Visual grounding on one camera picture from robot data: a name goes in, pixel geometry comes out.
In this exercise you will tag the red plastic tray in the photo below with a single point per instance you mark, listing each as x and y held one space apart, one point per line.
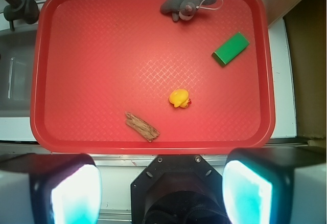
96 59

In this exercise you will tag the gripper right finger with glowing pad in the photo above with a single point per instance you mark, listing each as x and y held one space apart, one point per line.
275 185

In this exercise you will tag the grey plush bunny toy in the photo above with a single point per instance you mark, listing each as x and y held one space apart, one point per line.
186 9

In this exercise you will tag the dark metal faucet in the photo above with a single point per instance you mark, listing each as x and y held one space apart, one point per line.
27 10

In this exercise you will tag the yellow rubber duck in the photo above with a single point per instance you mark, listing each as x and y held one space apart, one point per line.
180 98

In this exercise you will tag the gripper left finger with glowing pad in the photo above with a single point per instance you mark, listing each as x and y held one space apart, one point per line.
50 188

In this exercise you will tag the green rectangular block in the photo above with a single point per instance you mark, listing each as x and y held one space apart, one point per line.
230 49

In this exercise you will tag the brown cardboard box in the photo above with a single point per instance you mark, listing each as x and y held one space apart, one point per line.
306 32

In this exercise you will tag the brown bark wood piece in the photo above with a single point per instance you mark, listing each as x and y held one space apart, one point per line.
147 131

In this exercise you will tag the grey sink basin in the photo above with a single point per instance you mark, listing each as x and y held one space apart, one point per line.
17 59

